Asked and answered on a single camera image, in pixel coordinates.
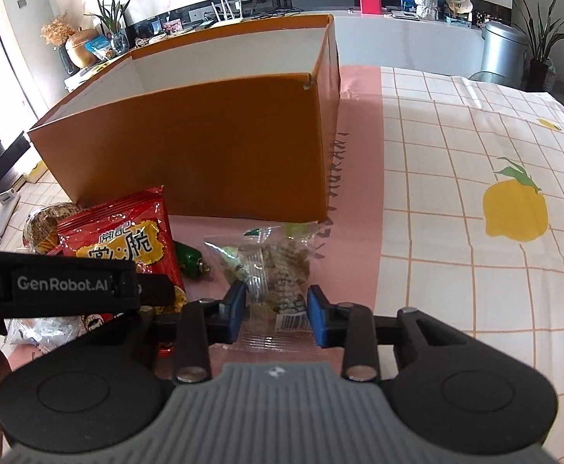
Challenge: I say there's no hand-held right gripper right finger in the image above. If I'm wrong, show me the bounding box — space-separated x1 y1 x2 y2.
307 285 461 382

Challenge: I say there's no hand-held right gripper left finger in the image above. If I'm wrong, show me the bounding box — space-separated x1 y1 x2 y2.
139 281 248 384

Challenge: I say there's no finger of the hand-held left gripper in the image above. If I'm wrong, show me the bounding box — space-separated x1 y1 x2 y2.
136 275 175 311

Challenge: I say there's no clear packet of green nuts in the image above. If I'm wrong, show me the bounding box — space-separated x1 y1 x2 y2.
203 222 333 349

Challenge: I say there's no red snack bag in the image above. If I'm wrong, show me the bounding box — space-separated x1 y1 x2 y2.
57 185 188 320

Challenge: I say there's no orange cardboard box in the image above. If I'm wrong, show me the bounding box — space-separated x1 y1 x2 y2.
27 14 341 225

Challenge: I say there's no dark green snack packet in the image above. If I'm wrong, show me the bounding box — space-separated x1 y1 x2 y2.
173 241 212 280

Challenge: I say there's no silver snack packet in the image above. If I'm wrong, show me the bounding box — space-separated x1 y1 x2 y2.
6 314 94 355

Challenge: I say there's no round biscuit packet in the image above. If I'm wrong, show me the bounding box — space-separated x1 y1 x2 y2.
23 201 84 254

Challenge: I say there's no grey tablet stand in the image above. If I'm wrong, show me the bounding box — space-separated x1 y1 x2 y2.
0 188 22 242

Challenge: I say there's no gold round vase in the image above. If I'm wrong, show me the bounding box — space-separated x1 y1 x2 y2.
64 28 101 68

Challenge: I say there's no blue snack bag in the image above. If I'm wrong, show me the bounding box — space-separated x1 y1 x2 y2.
85 36 114 61

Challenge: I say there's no dried flower bunch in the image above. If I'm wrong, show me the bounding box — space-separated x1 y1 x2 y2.
40 17 77 49

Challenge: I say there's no green plant in glass vase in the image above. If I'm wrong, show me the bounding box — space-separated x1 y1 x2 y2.
85 0 133 55

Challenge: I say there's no white router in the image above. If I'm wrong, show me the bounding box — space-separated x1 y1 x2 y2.
211 0 244 25

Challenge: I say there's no silver trash can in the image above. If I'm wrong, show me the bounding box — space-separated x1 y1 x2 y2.
480 20 529 83

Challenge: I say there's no tall potted plant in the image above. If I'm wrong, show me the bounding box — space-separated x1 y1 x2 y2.
501 0 564 92

